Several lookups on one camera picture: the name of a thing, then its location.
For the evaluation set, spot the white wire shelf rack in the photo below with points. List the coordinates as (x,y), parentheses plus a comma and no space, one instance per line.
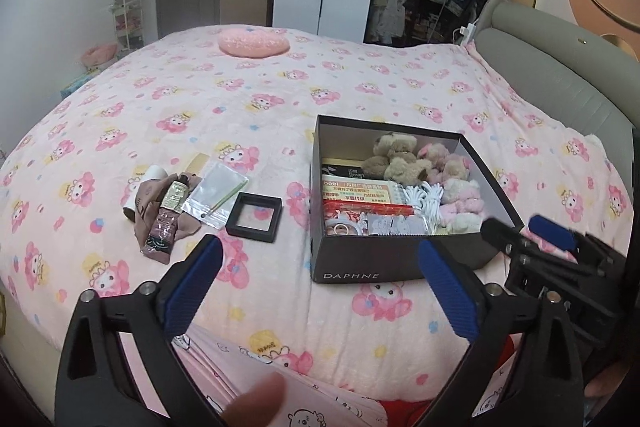
(128,25)

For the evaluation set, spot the clear zip bag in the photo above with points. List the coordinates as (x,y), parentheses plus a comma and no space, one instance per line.
(218,180)

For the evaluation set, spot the beige plush dog toy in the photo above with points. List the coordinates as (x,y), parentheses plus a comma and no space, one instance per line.
(394,160)

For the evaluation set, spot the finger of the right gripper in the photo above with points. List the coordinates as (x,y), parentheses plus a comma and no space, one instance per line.
(519,248)
(557,235)

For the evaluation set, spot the hand cream tube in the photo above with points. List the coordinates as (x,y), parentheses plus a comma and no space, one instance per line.
(167,216)

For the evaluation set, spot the black square frame case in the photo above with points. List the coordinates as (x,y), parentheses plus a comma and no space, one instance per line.
(255,217)

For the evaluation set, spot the orange label spiral notebook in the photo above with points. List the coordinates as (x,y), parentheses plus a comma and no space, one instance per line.
(365,191)

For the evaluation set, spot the black shoe box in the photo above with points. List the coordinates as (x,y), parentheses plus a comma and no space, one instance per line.
(359,259)

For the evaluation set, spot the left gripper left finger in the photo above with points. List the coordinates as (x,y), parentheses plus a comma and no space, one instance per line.
(185,285)

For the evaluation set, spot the green cotton swab sticks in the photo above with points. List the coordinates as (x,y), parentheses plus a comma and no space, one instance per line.
(220,202)

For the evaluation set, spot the white paper roll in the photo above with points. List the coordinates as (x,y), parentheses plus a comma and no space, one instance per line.
(133,189)

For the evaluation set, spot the grey upholstered headboard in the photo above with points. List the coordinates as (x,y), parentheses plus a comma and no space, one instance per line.
(571,74)

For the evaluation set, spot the black Smart Devil box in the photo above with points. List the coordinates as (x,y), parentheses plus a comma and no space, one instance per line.
(352,172)

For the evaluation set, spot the round pink pillow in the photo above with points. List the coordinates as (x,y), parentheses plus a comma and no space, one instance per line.
(252,43)

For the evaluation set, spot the person left hand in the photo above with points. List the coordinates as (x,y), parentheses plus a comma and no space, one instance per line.
(259,406)

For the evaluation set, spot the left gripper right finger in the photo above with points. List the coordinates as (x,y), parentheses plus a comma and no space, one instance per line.
(456,288)

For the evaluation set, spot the grey pack with rings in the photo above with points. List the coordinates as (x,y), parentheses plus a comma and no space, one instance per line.
(371,224)

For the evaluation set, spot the small gold card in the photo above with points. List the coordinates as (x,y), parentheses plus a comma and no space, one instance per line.
(197,164)

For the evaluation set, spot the pink white plush toy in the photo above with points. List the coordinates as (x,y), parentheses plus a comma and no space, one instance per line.
(452,201)

